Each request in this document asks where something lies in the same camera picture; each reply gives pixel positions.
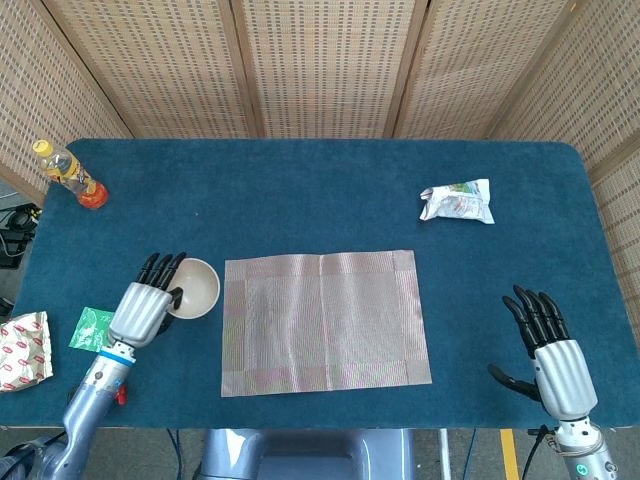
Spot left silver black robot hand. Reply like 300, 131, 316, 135
107, 251, 189, 350

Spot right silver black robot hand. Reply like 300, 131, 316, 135
488, 284, 600, 419

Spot white ceramic bowl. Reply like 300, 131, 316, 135
164, 257, 222, 320

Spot gray woven placemat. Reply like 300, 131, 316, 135
220, 248, 433, 399

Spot green tea sachet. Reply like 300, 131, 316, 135
68, 306, 116, 353

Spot red-patterned cream snack bag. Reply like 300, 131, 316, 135
0, 310, 55, 394

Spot metal table leg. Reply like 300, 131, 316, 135
437, 428, 453, 480

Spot yellow-capped tea drink bottle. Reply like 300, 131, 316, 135
32, 139, 109, 211

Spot blue carpet table cover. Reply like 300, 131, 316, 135
0, 138, 632, 431

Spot white crumpled snack packet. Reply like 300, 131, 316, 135
418, 178, 496, 225

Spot blue-gray robot torso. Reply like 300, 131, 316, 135
192, 428, 416, 480

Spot woven bamboo folding screen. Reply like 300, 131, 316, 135
0, 0, 640, 326

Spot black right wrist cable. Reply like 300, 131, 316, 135
522, 423, 555, 480

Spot blue cable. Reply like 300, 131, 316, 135
166, 428, 182, 480
460, 428, 477, 480

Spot black equipment with cables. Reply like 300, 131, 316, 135
0, 202, 42, 269

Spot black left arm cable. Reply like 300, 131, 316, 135
0, 433, 66, 480

